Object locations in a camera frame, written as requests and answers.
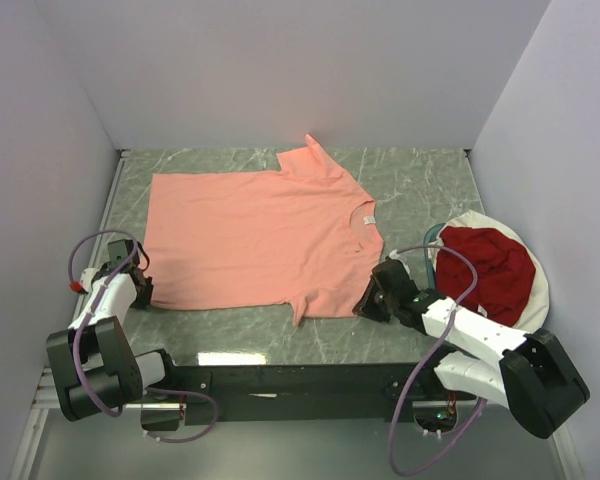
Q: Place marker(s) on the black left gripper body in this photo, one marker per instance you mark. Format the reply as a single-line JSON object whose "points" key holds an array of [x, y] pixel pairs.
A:
{"points": [[142, 301]]}

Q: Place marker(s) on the salmon pink t shirt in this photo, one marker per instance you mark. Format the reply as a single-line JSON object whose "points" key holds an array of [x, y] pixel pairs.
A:
{"points": [[303, 234]]}

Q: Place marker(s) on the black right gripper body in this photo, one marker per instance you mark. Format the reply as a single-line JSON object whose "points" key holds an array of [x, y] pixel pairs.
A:
{"points": [[377, 305]]}

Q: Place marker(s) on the black base crossbar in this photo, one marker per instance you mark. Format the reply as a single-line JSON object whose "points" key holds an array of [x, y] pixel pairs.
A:
{"points": [[276, 393]]}

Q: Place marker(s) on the red t shirt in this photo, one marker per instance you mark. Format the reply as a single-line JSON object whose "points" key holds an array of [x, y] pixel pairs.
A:
{"points": [[504, 268]]}

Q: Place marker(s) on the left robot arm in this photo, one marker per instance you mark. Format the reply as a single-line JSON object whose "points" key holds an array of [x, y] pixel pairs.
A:
{"points": [[93, 366]]}

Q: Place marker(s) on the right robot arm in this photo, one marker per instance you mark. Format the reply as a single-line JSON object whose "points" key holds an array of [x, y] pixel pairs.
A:
{"points": [[528, 373]]}

